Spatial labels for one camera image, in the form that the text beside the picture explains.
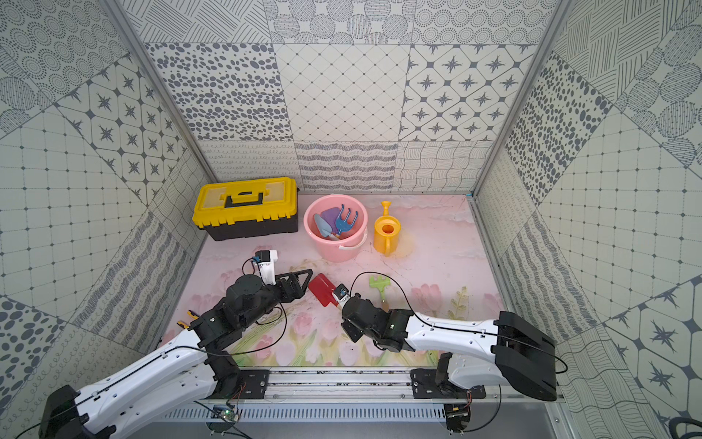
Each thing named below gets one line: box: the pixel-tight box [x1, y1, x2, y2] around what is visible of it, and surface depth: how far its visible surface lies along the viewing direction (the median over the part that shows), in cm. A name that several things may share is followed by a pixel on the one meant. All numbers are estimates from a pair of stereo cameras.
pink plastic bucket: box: [303, 193, 369, 263], surface depth 96 cm
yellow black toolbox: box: [191, 177, 300, 242], surface depth 97 cm
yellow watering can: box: [373, 200, 402, 257], surface depth 97 cm
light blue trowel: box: [314, 214, 341, 241], surface depth 99 cm
